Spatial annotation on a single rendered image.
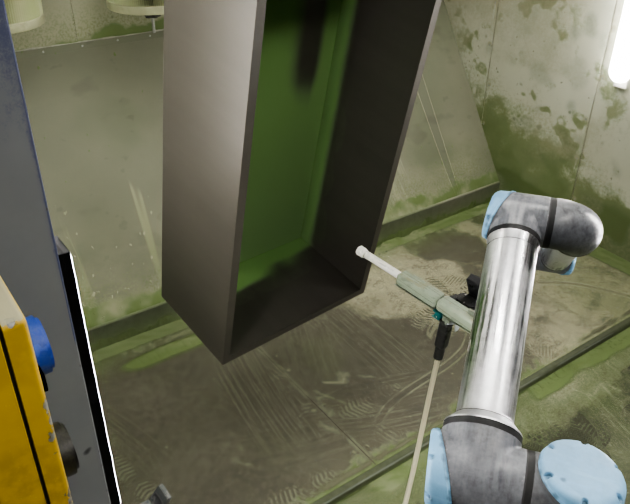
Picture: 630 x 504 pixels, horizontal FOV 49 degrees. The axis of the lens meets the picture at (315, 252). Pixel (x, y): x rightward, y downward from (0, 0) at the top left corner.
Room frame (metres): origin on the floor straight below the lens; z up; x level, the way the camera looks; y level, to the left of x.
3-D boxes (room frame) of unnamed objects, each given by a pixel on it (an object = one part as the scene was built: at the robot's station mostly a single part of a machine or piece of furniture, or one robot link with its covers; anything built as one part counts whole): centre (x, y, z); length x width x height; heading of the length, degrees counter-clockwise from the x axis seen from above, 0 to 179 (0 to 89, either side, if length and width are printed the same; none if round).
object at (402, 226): (2.74, 0.06, 0.11); 2.70 x 0.02 x 0.13; 126
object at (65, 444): (0.44, 0.23, 1.36); 0.05 x 0.02 x 0.05; 36
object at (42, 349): (0.44, 0.23, 1.48); 0.05 x 0.02 x 0.05; 36
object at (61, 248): (0.94, 0.41, 0.96); 0.06 x 0.02 x 0.63; 36
